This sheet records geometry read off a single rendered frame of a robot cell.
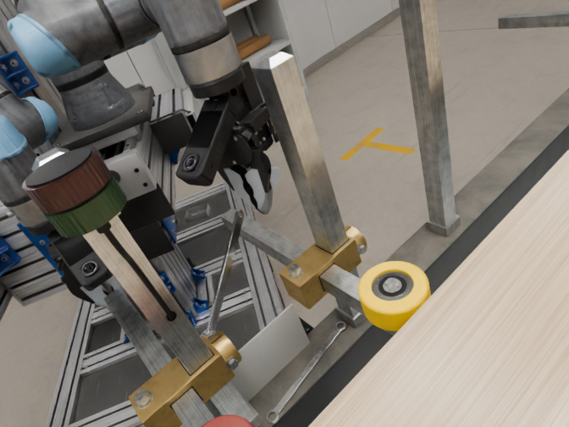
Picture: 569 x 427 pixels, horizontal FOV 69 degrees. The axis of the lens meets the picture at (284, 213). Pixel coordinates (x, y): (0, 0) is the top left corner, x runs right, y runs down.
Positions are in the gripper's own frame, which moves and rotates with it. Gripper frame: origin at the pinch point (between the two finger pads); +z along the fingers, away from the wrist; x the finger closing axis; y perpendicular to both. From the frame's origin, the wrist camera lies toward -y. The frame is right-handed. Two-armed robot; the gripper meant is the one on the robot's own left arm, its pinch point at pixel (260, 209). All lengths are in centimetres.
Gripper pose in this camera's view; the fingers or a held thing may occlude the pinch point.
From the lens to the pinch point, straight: 62.2
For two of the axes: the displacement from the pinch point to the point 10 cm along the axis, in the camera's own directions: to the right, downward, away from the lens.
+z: 3.0, 7.7, 5.6
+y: 4.8, -6.3, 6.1
